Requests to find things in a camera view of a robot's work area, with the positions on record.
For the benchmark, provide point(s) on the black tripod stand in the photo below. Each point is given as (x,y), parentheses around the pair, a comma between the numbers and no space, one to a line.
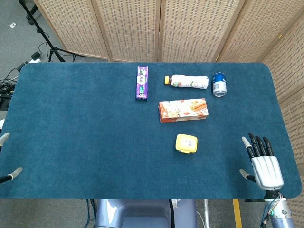
(39,31)

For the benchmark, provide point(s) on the purple toothpaste box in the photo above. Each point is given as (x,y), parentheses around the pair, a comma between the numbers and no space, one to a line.
(142,83)

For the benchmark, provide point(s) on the white drink bottle yellow cap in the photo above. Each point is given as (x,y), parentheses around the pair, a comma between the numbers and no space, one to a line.
(188,82)

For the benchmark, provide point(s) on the orange biscuit roll box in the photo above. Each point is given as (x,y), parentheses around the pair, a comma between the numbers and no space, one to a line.
(183,110)

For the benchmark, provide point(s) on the wooden woven screen panel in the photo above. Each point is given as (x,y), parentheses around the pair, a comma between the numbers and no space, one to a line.
(71,26)
(292,78)
(266,21)
(128,28)
(197,28)

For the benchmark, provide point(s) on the metal table leg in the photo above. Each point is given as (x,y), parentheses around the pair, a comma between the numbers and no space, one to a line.
(206,213)

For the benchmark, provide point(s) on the yellow floor tape strip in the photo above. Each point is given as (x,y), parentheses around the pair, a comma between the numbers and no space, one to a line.
(237,213)

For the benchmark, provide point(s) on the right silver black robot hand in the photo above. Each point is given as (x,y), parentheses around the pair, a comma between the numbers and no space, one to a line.
(267,172)

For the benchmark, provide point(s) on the white power strip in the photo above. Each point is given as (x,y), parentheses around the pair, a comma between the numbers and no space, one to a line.
(35,57)

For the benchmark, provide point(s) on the yellow small container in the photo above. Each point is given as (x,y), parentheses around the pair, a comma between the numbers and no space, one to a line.
(186,143)

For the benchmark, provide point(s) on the blue felt table mat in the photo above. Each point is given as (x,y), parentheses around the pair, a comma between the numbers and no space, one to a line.
(95,133)

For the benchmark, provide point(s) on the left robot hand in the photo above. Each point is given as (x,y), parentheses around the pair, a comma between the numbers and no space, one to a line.
(4,139)

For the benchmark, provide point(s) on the blue-grey robot torso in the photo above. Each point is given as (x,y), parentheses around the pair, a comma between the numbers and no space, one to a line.
(142,213)

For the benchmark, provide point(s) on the white paper scrap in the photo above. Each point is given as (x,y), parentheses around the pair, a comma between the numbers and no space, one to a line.
(12,24)

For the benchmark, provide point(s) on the blue white drink can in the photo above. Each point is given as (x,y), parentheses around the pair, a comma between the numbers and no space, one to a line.
(219,85)

